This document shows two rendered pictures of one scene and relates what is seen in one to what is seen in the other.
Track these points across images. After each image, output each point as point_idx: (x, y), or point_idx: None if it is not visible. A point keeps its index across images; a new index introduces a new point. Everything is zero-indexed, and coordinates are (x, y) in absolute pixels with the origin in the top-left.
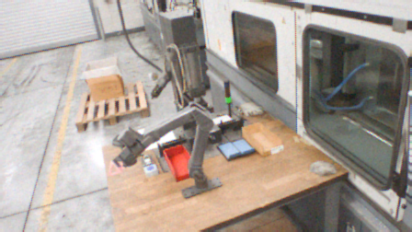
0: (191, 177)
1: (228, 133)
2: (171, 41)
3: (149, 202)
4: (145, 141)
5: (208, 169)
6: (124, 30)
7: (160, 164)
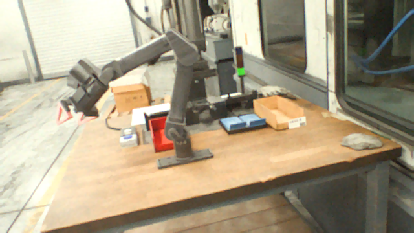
0: (167, 137)
1: (237, 110)
2: None
3: (111, 171)
4: (102, 74)
5: (200, 142)
6: None
7: (143, 136)
